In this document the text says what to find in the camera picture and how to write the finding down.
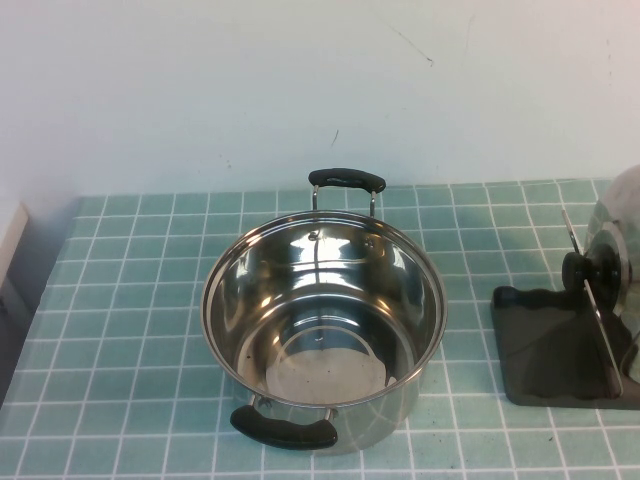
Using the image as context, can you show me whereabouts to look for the steel pot lid black knob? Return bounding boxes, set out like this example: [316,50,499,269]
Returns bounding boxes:
[561,163,640,382]

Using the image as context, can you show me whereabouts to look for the beige board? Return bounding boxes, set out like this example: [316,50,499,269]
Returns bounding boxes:
[0,199,32,301]

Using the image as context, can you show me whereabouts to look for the stainless steel pot black handles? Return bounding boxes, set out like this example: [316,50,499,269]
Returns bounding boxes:
[199,167,447,457]

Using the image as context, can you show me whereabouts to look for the black lid rack metal wire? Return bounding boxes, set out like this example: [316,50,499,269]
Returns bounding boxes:
[490,208,640,411]

